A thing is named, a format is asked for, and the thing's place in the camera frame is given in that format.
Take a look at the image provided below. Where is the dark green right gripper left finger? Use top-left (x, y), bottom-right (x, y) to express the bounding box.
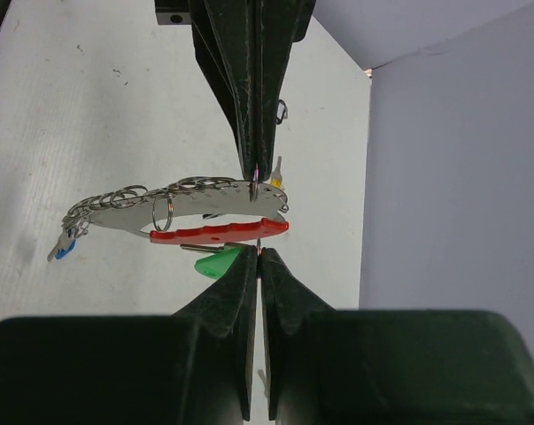
top-left (0, 246), bottom-right (258, 424)

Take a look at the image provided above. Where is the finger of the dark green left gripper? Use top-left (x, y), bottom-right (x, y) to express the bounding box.
top-left (189, 1), bottom-right (257, 181)
top-left (255, 1), bottom-right (313, 182)

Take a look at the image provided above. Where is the key with large black tag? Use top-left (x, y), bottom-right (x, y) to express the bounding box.
top-left (275, 99), bottom-right (289, 125)

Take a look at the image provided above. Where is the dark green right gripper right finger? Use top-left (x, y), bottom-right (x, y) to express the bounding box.
top-left (260, 249), bottom-right (534, 424)

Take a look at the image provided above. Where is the red-handled metal keyring holder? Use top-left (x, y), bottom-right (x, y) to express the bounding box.
top-left (47, 176), bottom-right (290, 261)

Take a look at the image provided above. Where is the key with yellow tag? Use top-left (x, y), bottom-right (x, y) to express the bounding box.
top-left (270, 156), bottom-right (284, 190)

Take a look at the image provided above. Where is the blue key tag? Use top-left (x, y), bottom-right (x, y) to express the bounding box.
top-left (52, 239), bottom-right (76, 260)

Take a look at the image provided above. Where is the key with green tag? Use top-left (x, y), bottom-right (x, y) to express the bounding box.
top-left (180, 244), bottom-right (242, 280)

